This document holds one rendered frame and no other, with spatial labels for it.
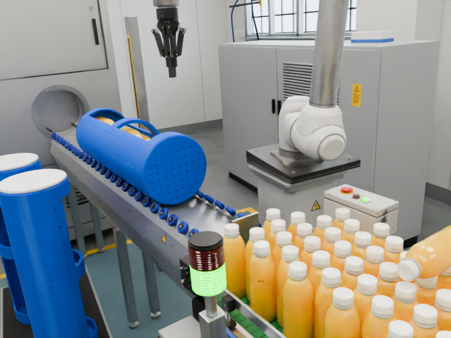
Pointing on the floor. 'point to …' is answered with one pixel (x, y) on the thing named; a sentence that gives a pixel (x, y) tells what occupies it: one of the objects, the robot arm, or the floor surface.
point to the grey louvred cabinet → (394, 170)
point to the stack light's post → (212, 325)
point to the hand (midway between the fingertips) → (172, 67)
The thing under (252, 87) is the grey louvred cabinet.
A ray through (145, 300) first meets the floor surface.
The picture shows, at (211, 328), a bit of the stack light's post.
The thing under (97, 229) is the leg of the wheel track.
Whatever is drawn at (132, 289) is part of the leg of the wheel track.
